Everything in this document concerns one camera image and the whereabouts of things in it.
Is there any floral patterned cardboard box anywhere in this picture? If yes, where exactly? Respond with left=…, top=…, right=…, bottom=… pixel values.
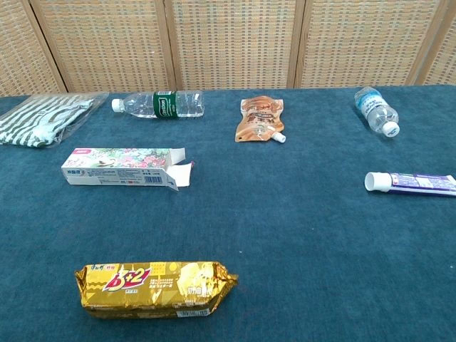
left=61, top=146, right=195, bottom=192

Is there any small purple white tube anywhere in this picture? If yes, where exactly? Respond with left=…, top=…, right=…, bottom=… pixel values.
left=364, top=171, right=456, bottom=197

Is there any green label water bottle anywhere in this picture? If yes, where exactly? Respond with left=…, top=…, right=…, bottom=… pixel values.
left=111, top=90, right=205, bottom=120

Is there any blue label water bottle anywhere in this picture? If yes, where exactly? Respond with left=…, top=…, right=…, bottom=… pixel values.
left=353, top=86, right=400, bottom=138

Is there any orange spout drink pouch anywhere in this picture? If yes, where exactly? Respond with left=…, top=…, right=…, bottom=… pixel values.
left=234, top=98, right=287, bottom=144

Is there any teal table cover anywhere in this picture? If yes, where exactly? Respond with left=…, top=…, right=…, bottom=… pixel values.
left=0, top=85, right=456, bottom=342

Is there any woven wood folding screen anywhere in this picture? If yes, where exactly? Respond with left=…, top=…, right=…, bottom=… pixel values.
left=0, top=0, right=456, bottom=97

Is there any gold biscuit pack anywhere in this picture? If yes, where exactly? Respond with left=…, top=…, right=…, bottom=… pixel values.
left=73, top=261, right=239, bottom=320

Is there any striped cloth in plastic bag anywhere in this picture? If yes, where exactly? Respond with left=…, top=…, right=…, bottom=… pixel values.
left=0, top=92, right=110, bottom=149

